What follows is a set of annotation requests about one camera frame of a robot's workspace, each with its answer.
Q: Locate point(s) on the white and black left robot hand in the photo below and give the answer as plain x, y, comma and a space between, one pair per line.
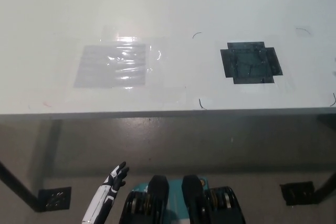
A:
101, 200

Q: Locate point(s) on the clear plastic film sheet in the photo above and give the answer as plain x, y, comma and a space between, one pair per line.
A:
168, 77

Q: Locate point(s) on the grey tape patch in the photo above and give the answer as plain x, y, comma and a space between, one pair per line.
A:
105, 66

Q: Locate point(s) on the black tape patch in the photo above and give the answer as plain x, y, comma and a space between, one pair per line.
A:
249, 62

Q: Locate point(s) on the black metal table leg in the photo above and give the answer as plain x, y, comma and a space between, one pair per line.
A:
18, 184
326, 187

